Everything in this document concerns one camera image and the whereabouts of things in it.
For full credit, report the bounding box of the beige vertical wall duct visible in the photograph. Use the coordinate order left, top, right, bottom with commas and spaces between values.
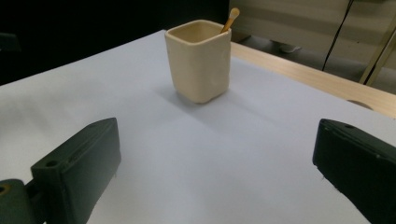
359, 21, 396, 87

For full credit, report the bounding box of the white paper table sheet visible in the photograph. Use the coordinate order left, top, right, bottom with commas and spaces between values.
0, 29, 396, 224

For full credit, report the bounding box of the black power cable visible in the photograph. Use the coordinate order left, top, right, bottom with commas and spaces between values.
321, 0, 356, 72

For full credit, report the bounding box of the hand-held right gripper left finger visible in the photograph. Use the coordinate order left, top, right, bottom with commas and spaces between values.
30, 117, 122, 224

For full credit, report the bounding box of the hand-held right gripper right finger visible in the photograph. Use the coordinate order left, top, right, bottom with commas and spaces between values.
312, 118, 396, 224

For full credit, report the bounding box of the cream square ceramic cup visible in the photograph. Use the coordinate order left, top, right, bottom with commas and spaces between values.
164, 19, 233, 105

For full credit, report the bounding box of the small white object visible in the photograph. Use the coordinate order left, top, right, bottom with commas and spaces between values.
277, 42, 303, 54

